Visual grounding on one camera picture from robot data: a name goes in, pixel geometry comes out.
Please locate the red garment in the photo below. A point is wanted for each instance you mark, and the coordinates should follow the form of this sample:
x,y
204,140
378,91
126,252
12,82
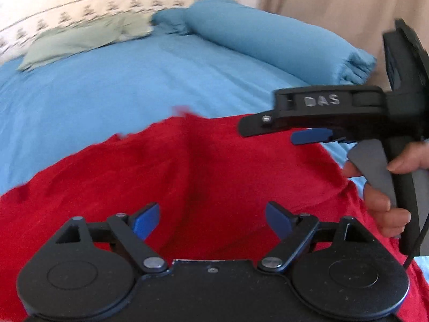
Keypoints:
x,y
207,174

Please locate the blue rolled blanket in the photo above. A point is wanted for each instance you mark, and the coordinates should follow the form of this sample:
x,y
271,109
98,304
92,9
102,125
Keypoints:
x,y
264,37

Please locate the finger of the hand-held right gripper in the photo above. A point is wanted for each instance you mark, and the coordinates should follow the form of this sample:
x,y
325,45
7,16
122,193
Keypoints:
x,y
264,124
310,137

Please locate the light green pillow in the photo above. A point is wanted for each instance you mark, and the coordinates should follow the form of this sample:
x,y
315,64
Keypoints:
x,y
73,42

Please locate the person's right hand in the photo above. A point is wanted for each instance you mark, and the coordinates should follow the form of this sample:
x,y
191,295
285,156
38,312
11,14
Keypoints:
x,y
382,209

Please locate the beige curtain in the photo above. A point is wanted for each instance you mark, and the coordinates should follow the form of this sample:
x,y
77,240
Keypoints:
x,y
335,10

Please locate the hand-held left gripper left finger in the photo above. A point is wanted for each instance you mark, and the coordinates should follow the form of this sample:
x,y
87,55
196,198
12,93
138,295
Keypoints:
x,y
148,219

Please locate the white patterned cloth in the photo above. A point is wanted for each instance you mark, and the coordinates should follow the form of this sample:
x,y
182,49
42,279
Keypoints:
x,y
50,15

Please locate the blue bed sheet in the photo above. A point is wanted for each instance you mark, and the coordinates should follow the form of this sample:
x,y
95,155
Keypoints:
x,y
117,90

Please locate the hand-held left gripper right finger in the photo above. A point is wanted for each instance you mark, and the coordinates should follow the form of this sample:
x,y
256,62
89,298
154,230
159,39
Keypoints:
x,y
276,219

